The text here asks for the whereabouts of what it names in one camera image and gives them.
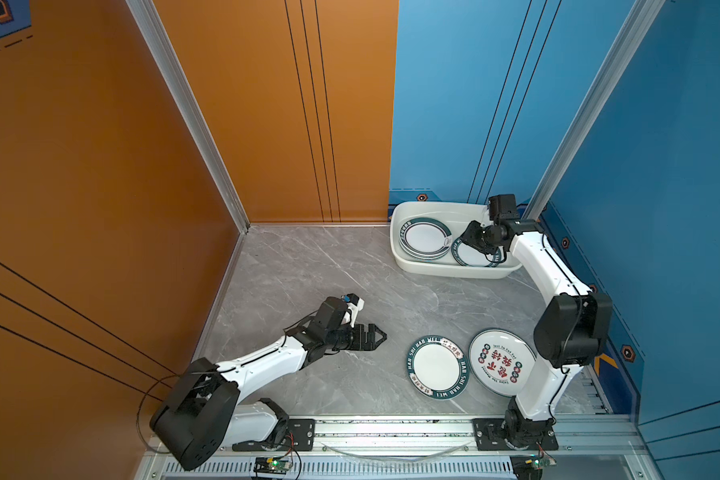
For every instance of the green circuit board right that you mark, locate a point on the green circuit board right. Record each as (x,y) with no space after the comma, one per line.
(531,468)

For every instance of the aluminium corner post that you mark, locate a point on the aluminium corner post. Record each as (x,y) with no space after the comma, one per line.
(629,38)
(155,35)

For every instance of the green red rim plate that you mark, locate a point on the green red rim plate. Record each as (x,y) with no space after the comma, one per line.
(425,238)

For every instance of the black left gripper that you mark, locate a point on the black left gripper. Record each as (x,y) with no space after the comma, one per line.
(371,343)

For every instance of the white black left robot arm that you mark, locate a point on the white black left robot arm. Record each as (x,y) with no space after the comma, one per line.
(206,410)

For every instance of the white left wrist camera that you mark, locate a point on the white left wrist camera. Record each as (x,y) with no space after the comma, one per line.
(354,305)

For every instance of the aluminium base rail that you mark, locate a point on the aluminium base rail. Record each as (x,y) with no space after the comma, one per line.
(425,435)

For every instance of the white plate red characters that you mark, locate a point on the white plate red characters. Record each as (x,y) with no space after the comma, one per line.
(501,361)

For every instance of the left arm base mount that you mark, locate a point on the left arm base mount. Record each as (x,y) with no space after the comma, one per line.
(295,433)

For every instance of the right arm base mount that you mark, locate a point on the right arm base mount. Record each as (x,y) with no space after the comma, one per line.
(497,434)

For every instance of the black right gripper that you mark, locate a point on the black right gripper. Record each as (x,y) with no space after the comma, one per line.
(469,236)

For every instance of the aluminium corner post right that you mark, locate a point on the aluminium corner post right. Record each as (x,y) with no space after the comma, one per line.
(629,38)

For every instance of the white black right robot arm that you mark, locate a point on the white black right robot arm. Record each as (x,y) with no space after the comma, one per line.
(570,334)

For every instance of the green circuit board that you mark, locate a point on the green circuit board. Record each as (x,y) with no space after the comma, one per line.
(273,468)
(531,468)

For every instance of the white plastic bin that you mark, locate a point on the white plastic bin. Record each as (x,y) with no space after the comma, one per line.
(456,216)

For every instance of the green circuit board left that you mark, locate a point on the green circuit board left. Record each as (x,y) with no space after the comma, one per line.
(273,468)

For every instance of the aluminium corner post left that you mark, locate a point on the aluminium corner post left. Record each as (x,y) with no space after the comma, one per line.
(155,35)

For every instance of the green lettered rim plate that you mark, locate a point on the green lettered rim plate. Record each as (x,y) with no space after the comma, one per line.
(466,255)
(437,367)

